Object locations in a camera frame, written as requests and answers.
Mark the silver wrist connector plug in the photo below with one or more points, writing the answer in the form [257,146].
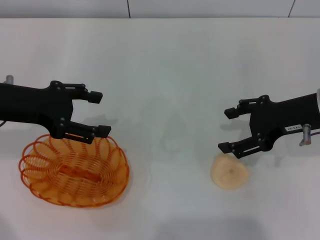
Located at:
[306,135]
[9,79]

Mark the silver right arm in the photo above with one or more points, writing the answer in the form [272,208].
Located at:
[318,100]

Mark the silver right wrist connector plug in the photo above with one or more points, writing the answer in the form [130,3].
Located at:
[306,135]

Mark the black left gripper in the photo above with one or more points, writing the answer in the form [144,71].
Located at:
[30,105]

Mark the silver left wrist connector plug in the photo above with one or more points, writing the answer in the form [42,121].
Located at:
[9,79]

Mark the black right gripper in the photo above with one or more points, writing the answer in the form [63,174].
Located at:
[275,117]

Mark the round pale bread bun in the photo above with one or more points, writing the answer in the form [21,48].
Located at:
[230,175]

